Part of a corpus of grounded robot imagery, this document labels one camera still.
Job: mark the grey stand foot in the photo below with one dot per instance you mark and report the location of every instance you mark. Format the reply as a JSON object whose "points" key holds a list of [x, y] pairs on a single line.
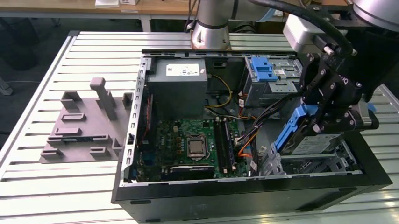
{"points": [[6, 89]]}

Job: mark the small white box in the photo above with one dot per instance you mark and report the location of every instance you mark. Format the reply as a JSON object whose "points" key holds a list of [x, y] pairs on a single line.
{"points": [[130, 2]]}

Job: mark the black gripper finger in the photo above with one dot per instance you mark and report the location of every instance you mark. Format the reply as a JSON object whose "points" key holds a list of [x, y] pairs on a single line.
{"points": [[316, 79], [337, 116]]}

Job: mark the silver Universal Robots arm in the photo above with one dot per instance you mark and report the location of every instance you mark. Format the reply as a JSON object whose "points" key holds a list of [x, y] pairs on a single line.
{"points": [[209, 35]]}

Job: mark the wooden desk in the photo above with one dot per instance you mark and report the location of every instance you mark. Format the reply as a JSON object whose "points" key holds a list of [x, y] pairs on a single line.
{"points": [[78, 10]]}

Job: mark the metal optical drive cage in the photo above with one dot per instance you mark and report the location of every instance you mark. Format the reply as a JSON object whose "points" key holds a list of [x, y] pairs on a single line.
{"points": [[278, 87]]}

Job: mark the black graphics card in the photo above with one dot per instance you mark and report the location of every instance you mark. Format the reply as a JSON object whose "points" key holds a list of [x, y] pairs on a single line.
{"points": [[190, 171]]}

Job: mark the grey parts rack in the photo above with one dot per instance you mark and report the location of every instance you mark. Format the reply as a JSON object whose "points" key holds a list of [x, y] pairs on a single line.
{"points": [[90, 130]]}

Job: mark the green motherboard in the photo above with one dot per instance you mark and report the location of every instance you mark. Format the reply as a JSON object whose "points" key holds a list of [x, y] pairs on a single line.
{"points": [[174, 130]]}

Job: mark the metal disk bay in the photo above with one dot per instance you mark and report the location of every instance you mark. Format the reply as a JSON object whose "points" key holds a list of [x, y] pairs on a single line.
{"points": [[312, 161]]}

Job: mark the white paper box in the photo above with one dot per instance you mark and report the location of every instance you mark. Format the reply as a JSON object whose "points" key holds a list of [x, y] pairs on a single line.
{"points": [[106, 3]]}

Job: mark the grey power supply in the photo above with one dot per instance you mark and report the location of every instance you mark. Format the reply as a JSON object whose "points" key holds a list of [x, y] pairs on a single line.
{"points": [[178, 98]]}

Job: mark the blue plastic drive latch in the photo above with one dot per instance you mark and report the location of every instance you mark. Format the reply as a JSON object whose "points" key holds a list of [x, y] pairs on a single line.
{"points": [[261, 70]]}

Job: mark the hard disk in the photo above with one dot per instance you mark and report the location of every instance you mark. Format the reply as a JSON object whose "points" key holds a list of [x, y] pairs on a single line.
{"points": [[316, 144]]}

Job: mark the RAM stick in rack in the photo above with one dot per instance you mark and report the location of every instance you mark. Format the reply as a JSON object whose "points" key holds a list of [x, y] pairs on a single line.
{"points": [[77, 140]]}

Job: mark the black PC case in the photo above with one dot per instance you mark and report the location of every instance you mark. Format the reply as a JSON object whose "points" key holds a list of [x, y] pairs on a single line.
{"points": [[218, 200]]}

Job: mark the silver CPU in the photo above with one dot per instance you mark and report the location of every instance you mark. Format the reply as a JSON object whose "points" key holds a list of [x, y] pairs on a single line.
{"points": [[197, 148]]}

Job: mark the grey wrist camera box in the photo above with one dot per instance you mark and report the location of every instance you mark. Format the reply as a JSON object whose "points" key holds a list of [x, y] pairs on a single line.
{"points": [[302, 32]]}

